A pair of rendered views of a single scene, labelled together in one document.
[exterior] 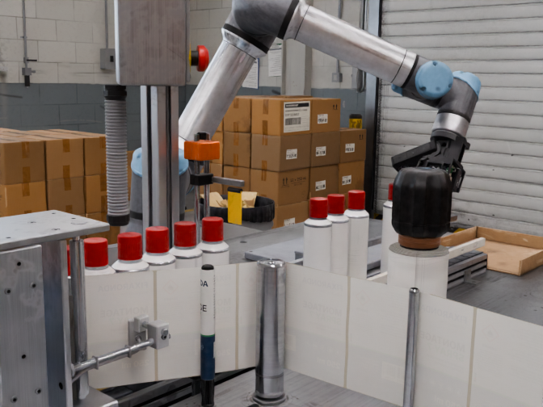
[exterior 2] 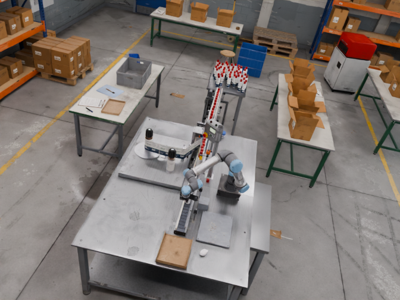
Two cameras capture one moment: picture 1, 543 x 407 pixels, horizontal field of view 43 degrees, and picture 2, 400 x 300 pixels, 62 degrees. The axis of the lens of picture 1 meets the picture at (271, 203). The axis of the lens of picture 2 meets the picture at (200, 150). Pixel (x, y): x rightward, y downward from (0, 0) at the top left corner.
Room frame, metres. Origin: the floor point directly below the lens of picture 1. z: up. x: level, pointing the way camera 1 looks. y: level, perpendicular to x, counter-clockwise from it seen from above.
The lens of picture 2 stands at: (3.24, -1.64, 3.30)
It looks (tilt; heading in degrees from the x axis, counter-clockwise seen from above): 38 degrees down; 142
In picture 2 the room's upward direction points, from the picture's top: 11 degrees clockwise
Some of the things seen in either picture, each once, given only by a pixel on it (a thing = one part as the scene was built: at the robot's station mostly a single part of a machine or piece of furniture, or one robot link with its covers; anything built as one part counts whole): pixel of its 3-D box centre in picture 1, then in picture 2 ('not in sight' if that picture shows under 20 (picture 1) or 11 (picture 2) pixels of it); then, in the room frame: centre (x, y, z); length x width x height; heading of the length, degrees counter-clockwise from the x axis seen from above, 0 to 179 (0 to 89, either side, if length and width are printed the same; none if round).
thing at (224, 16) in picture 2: not in sight; (225, 16); (-3.33, 3.53, 0.97); 0.48 x 0.47 x 0.37; 140
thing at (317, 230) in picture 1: (317, 253); not in sight; (1.24, -0.09, 0.98); 0.05 x 0.05 x 0.20
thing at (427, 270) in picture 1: (417, 270); (171, 160); (0.96, -0.21, 1.03); 0.09 x 0.09 x 0.30
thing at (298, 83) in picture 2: not in sight; (298, 93); (0.20, 2.50, 0.97); 0.45 x 0.38 x 0.37; 50
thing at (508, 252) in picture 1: (495, 248); (175, 249); (1.84, -0.61, 0.85); 0.30 x 0.26 x 0.04; 138
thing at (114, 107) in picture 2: not in sight; (113, 106); (-0.53, -0.29, 0.82); 0.34 x 0.24 x 0.03; 143
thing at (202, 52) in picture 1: (198, 58); not in sight; (1.03, 0.11, 1.33); 0.04 x 0.03 x 0.04; 14
